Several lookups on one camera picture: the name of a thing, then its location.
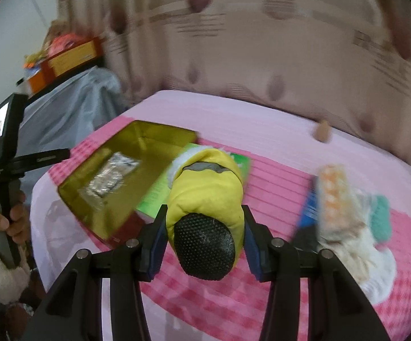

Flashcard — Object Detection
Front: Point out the yellow plush toy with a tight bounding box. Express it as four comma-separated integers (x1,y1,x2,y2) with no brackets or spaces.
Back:
24,50,50,65

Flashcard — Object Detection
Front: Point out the small brown object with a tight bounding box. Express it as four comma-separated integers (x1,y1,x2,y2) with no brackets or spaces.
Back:
314,121,332,143

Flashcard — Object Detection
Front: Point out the gold tin box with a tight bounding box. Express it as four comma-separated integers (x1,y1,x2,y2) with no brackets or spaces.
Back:
57,120,201,251

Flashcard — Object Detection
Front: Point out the white sock with red trim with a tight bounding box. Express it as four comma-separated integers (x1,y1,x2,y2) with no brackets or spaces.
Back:
319,188,398,302

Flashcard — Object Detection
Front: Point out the teal cloth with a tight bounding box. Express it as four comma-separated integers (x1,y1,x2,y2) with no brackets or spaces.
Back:
369,195,392,244

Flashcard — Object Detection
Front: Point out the dark blue plastic packet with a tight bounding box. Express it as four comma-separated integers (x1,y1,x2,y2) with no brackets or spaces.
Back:
294,181,321,246

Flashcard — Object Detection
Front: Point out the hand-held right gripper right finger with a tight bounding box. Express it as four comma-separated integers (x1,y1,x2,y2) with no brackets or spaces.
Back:
241,204,392,341

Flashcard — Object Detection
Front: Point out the person's left hand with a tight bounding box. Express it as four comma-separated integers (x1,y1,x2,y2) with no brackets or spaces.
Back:
0,190,30,246

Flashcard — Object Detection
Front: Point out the orange snack bag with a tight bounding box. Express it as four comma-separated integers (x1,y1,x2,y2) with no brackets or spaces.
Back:
47,30,85,55

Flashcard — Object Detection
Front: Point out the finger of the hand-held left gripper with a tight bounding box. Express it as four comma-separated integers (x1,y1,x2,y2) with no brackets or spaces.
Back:
14,148,71,173

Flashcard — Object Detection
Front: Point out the yellow plush slipper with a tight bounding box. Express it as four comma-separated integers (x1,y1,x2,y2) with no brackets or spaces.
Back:
166,145,246,281

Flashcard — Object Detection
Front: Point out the red and yellow box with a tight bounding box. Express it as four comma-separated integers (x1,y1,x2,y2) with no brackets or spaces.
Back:
47,37,105,79

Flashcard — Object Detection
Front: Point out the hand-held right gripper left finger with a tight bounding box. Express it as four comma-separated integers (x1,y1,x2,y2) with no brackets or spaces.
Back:
24,204,168,341

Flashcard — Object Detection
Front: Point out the orange box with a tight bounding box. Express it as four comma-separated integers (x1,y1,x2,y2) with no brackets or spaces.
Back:
26,67,55,95

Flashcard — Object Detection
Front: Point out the beige leaf print curtain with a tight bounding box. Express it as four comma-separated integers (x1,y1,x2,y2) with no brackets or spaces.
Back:
56,0,411,171

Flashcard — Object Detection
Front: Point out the clear plastic packet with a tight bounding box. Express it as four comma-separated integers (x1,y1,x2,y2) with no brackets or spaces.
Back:
79,152,140,199

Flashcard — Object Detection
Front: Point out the pink checked tablecloth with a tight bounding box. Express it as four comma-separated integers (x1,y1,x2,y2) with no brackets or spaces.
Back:
30,90,411,341

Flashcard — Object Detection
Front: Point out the green tissue pack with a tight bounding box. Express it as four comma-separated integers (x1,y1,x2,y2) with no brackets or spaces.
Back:
134,143,252,221

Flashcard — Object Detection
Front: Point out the pale blue plastic cover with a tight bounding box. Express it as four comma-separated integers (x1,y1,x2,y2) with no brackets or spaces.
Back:
0,67,128,192

